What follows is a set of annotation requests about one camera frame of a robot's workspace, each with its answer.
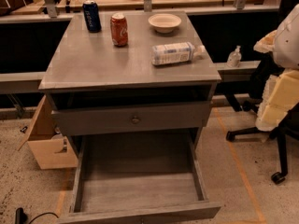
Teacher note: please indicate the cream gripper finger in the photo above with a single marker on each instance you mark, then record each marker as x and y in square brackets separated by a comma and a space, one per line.
[280, 94]
[266, 44]

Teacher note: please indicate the clear blue-label plastic bottle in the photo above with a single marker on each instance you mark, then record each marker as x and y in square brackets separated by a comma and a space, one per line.
[175, 53]

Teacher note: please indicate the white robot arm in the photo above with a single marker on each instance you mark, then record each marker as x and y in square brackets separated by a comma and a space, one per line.
[286, 43]

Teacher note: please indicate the grey middle drawer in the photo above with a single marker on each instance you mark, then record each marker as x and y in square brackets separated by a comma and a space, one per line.
[135, 118]

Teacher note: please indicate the grey wooden drawer cabinet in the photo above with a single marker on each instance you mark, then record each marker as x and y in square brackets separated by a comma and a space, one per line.
[88, 71]

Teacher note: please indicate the grey open bottom drawer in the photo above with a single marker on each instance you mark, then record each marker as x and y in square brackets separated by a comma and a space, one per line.
[138, 178]

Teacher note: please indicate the white paper bowl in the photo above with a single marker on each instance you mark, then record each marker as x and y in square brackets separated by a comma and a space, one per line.
[164, 23]

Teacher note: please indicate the orange soda can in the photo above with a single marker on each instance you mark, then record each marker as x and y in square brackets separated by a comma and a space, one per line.
[118, 27]

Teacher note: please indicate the blue soda can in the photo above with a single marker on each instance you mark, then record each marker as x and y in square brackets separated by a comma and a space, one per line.
[91, 16]

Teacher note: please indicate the cardboard box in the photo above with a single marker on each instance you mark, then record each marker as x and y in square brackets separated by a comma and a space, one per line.
[49, 147]

